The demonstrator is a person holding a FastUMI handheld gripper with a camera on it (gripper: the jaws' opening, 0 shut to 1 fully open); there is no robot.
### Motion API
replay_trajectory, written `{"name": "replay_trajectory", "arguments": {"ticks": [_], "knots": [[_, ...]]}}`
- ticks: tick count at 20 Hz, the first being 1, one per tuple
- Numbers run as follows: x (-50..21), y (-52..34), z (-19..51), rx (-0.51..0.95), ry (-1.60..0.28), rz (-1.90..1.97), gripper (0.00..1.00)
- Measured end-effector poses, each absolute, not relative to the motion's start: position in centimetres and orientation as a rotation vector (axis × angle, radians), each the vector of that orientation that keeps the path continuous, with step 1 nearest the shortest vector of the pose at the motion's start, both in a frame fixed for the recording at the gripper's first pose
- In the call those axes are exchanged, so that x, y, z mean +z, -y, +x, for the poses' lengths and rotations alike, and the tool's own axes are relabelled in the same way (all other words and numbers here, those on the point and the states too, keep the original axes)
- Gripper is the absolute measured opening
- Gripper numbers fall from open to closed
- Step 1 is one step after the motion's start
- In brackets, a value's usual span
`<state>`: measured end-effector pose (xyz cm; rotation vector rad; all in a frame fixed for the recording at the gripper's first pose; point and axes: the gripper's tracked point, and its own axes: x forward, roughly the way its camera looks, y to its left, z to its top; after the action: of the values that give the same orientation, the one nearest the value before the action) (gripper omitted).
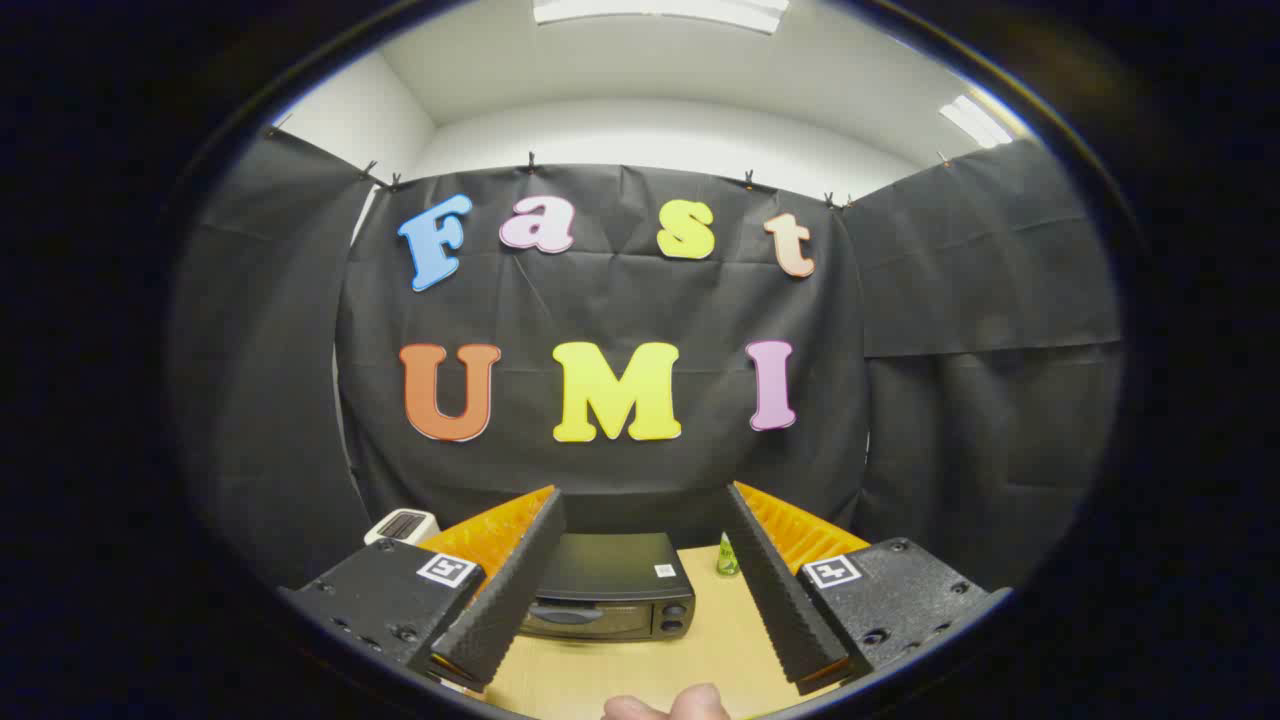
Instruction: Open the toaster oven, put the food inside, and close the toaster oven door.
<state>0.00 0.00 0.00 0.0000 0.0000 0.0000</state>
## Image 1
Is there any black toaster oven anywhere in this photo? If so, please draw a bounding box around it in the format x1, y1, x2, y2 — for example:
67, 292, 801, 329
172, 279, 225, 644
520, 532, 697, 642

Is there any white bread toaster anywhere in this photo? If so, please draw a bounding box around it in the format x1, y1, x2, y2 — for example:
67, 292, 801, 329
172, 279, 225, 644
364, 509, 441, 547

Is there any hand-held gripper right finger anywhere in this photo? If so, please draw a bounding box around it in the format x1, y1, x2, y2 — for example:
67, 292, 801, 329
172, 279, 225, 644
722, 481, 1013, 697

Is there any black backdrop cloth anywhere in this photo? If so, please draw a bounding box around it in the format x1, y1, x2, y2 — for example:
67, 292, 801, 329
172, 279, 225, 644
168, 125, 1126, 596

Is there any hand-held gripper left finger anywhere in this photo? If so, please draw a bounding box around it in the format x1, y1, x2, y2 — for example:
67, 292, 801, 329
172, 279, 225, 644
278, 486, 567, 693

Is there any long ceiling light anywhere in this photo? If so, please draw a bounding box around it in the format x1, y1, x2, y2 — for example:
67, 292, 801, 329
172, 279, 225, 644
533, 0, 791, 34
938, 94, 1014, 149

